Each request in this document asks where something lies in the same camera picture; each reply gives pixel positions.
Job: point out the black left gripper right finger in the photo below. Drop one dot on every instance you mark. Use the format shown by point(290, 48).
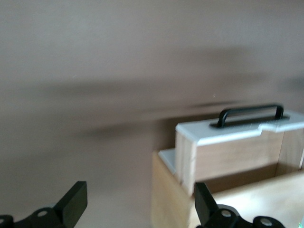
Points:
point(204, 204)

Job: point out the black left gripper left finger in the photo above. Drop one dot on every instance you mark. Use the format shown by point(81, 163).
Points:
point(71, 204)

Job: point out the white-fronted wooden drawer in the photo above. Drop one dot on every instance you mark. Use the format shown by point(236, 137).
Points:
point(232, 154)

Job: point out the wooden tray with white surface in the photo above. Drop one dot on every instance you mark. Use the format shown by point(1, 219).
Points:
point(171, 197)

